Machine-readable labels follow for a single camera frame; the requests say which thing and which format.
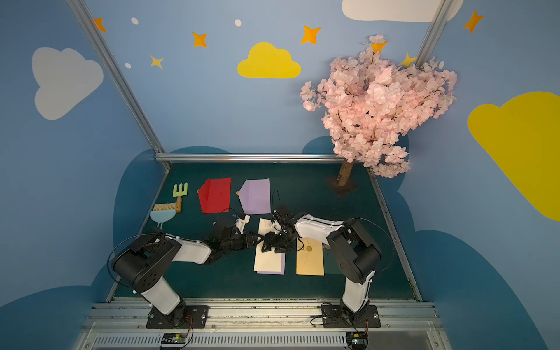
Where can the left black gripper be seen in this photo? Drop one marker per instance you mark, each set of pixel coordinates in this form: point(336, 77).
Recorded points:
point(247, 239)

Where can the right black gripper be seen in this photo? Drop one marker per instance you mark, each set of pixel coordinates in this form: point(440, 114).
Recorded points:
point(275, 238)

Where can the lilac envelope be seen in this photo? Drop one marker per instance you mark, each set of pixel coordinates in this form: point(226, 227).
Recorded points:
point(269, 263)
point(255, 196)

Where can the red envelope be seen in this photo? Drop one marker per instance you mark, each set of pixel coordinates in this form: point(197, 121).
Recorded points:
point(214, 196)

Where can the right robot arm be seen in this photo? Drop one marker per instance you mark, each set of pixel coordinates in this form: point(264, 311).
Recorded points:
point(355, 251)

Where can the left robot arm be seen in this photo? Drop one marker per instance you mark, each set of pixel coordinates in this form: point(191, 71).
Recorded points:
point(143, 263)

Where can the tan kraft envelope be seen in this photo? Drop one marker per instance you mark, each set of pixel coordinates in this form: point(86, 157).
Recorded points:
point(309, 258)

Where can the dark green envelope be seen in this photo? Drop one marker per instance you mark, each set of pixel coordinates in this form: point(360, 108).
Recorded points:
point(330, 263)

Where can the green toy rake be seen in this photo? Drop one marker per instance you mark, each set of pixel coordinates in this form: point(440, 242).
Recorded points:
point(179, 191)

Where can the blue toy brush dustpan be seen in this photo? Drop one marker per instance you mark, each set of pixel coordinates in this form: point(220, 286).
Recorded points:
point(162, 213)

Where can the left controller board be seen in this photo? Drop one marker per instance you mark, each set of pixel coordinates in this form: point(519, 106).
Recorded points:
point(174, 340)

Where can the controller board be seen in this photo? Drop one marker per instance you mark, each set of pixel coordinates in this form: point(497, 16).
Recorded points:
point(174, 340)
point(356, 341)

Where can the right controller board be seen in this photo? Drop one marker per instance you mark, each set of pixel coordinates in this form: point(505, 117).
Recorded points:
point(356, 341)

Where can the pink blossom artificial tree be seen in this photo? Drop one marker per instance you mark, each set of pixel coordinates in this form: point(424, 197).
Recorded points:
point(370, 102)

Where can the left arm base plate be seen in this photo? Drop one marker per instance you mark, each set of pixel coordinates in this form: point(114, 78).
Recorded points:
point(192, 316)

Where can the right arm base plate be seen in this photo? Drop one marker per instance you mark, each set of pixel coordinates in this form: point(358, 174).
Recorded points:
point(337, 316)

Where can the aluminium front rail base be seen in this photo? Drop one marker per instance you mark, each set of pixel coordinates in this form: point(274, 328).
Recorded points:
point(264, 324)

